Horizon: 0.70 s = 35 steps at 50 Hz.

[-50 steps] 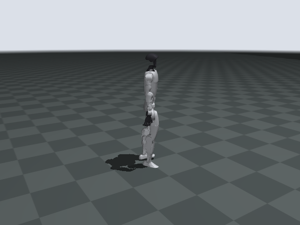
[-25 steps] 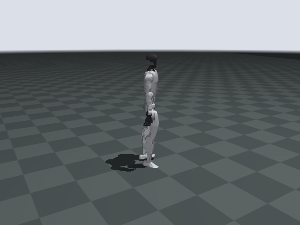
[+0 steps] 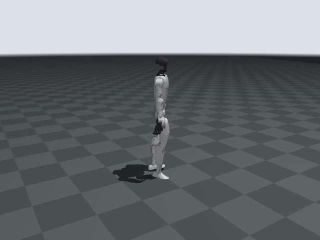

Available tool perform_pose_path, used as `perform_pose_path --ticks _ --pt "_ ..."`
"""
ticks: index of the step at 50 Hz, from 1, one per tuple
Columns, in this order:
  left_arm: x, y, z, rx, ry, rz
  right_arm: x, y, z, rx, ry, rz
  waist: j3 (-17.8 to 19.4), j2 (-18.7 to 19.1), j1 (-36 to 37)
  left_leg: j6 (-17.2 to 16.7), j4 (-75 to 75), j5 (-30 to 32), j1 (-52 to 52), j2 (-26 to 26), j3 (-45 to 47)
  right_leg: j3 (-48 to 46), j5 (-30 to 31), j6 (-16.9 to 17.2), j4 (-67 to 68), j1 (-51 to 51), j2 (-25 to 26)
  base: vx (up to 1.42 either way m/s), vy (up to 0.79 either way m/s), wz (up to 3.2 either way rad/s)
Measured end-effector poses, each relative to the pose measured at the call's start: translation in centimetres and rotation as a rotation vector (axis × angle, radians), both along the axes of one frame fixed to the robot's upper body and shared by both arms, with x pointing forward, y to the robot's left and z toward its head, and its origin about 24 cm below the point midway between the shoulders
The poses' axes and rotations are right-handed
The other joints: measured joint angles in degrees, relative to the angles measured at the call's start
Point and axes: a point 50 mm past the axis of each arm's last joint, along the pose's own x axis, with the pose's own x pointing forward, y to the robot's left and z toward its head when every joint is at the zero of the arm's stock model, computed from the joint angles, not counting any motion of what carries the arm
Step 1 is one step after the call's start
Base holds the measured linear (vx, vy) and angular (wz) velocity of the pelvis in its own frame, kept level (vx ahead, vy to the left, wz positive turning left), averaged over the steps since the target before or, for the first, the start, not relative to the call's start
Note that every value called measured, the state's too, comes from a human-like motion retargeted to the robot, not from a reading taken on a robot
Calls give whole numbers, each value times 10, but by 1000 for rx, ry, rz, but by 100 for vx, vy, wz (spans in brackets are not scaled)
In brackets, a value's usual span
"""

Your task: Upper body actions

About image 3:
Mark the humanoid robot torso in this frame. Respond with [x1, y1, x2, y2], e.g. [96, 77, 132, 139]
[153, 74, 169, 120]

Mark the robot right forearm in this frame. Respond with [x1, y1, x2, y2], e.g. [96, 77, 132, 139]
[155, 99, 163, 123]

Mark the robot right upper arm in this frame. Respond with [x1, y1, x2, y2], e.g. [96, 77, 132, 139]
[155, 78, 164, 104]

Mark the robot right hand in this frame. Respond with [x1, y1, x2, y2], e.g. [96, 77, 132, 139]
[152, 118, 163, 135]

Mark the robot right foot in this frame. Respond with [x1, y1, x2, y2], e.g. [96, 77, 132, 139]
[152, 171, 169, 179]

